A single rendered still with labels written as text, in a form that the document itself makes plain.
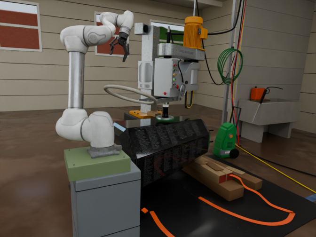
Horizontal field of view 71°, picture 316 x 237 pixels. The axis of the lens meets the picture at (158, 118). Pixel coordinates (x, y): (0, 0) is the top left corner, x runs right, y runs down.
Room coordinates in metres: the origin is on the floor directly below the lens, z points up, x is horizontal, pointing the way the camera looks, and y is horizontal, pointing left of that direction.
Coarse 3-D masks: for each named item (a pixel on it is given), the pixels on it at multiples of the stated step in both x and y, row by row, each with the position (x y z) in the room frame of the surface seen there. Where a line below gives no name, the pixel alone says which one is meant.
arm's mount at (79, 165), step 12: (72, 156) 1.34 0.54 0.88; (84, 156) 1.34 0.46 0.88; (108, 156) 1.34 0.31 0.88; (120, 156) 1.34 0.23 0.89; (72, 168) 1.16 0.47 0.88; (84, 168) 1.18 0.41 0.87; (96, 168) 1.21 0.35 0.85; (108, 168) 1.25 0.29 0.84; (120, 168) 1.28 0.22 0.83; (72, 180) 1.15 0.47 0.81
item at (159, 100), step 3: (177, 96) 2.71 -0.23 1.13; (138, 99) 2.22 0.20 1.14; (141, 99) 2.24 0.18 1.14; (144, 99) 2.29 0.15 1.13; (147, 99) 2.33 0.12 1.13; (150, 99) 2.39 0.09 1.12; (156, 99) 2.28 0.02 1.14; (159, 99) 2.33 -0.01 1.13; (162, 99) 2.39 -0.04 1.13; (165, 99) 2.44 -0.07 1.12; (168, 99) 2.50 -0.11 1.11; (171, 99) 2.56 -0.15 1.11; (174, 99) 2.63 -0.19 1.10; (177, 99) 2.70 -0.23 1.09; (180, 99) 2.68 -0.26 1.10; (159, 102) 2.34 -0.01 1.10; (162, 102) 2.39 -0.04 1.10; (165, 102) 2.44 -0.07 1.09
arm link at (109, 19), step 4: (104, 12) 2.05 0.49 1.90; (108, 12) 2.04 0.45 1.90; (100, 16) 2.04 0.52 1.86; (104, 16) 1.99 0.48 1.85; (108, 16) 1.98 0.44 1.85; (112, 16) 2.00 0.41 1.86; (116, 16) 2.02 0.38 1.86; (100, 20) 2.05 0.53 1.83; (104, 20) 1.88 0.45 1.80; (108, 20) 1.95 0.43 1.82; (112, 20) 2.00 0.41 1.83; (116, 20) 2.02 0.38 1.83; (104, 24) 1.84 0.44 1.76; (108, 24) 1.77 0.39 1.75; (112, 24) 1.76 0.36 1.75; (116, 24) 2.03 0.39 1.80; (112, 28) 1.66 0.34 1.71; (112, 32) 1.63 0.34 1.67
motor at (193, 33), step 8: (192, 16) 3.04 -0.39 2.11; (192, 24) 3.02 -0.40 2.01; (200, 24) 3.09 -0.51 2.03; (184, 32) 3.11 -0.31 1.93; (192, 32) 3.04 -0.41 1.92; (200, 32) 3.02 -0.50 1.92; (184, 40) 3.09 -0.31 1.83; (192, 40) 3.04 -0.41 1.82; (200, 40) 3.08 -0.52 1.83; (200, 48) 3.03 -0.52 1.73
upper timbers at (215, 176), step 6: (198, 168) 2.73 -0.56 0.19; (204, 168) 2.64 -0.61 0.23; (210, 168) 2.62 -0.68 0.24; (222, 168) 2.63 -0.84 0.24; (204, 174) 2.63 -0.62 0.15; (210, 174) 2.54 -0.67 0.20; (216, 174) 2.46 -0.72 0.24; (222, 174) 2.46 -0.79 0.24; (228, 174) 2.50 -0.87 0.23; (216, 180) 2.45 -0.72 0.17; (222, 180) 2.45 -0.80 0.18; (228, 180) 2.50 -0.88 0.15
